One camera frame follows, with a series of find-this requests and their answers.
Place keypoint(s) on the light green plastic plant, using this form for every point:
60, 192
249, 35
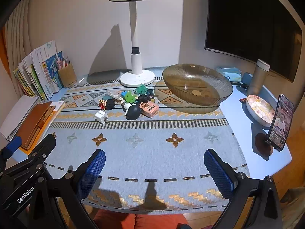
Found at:
130, 97

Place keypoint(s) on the amber ribbed glass bowl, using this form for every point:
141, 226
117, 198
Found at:
197, 84

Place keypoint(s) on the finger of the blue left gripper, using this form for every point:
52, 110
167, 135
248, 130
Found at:
10, 148

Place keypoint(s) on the orange white booklet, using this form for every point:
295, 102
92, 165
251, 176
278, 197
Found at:
58, 107

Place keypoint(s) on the white charger plug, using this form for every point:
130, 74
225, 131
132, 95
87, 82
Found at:
101, 116

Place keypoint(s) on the red dressed doll figure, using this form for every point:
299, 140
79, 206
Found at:
107, 105

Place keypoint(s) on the black round figure toy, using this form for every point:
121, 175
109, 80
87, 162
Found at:
133, 111

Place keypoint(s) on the patterned blue table runner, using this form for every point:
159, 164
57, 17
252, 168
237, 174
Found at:
153, 165

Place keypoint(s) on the black television screen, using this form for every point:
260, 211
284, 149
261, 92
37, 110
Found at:
255, 30

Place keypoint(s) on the upright books and booklets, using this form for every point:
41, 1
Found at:
37, 73

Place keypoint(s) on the white desk lamp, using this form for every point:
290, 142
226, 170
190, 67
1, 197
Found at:
137, 76

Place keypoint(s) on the teal crystal plastic figure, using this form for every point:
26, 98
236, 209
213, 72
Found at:
141, 90

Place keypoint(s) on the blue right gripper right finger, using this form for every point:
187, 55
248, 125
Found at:
221, 172

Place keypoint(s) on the blue tissue pack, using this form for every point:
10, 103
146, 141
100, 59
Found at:
232, 74

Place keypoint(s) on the pink card box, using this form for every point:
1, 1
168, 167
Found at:
149, 109

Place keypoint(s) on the smartphone on stand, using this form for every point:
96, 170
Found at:
281, 123

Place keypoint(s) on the pink oval snack dish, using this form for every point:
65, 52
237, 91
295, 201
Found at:
260, 110

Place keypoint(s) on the clear correction tape dispenser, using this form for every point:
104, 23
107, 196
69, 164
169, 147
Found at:
114, 95

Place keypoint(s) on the white paper stack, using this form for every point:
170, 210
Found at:
17, 115

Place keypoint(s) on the cork pen holder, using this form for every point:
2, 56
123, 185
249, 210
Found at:
67, 76

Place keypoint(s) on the blue rectangular box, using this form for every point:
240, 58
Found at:
123, 93

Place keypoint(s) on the brown leather notebook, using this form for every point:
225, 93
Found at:
33, 123

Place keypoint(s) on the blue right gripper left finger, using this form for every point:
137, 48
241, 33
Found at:
88, 172

